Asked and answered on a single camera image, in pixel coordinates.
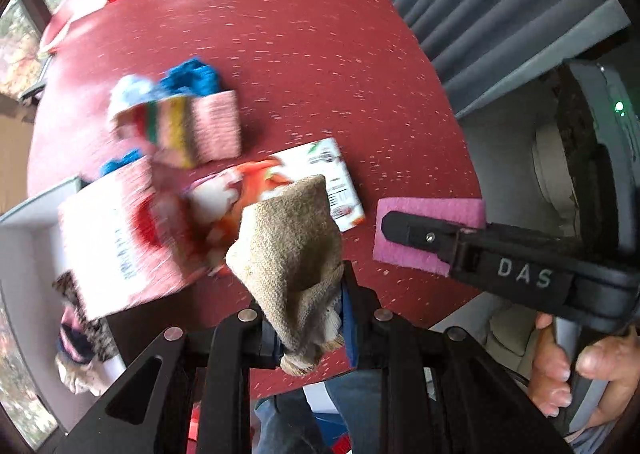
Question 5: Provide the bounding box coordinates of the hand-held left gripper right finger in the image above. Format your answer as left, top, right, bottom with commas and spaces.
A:
339, 260, 576, 454

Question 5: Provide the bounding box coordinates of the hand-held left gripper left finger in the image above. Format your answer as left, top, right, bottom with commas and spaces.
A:
54, 308, 282, 454

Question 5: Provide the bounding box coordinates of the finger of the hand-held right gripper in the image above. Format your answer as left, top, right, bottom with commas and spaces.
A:
381, 210, 577, 308

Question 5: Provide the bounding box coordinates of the large pink sponge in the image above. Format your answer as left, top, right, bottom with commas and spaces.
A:
372, 198, 487, 279

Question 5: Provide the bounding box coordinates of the beige knit sock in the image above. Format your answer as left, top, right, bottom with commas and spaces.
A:
225, 175, 346, 376

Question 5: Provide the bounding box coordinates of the leopard print cloth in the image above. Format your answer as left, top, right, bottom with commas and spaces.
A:
52, 271, 123, 365

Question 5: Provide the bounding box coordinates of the cream polka dot sock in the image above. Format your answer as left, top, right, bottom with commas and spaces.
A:
56, 354, 118, 397

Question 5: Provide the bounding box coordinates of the navy and pink sock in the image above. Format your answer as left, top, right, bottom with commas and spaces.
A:
57, 306, 98, 365

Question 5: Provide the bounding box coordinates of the white box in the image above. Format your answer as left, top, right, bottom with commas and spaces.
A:
0, 176, 126, 440

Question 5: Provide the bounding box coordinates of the rainbow striped pink sock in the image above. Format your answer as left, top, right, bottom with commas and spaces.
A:
111, 90, 242, 169

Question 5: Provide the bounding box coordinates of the blue shoe cover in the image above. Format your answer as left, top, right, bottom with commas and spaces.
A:
99, 148, 151, 179
159, 58, 224, 99

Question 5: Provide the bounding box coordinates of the light blue fluffy cloth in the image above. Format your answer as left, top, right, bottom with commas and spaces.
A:
108, 74, 168, 139

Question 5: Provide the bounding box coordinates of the person's right hand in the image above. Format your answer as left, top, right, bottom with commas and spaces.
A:
529, 313, 640, 438

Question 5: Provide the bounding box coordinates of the person's blue jeans leg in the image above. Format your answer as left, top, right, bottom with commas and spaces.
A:
254, 371, 396, 454

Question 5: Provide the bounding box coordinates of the fox print tissue pack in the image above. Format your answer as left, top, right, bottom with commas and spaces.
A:
182, 138, 367, 277

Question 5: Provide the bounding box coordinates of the red patterned paper pack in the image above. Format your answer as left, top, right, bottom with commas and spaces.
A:
57, 154, 211, 321

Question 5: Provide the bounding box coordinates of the folding chair with cardboard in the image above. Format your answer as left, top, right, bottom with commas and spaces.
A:
0, 54, 53, 215

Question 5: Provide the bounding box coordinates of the pink plastic basin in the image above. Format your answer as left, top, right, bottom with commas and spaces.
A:
37, 0, 111, 54

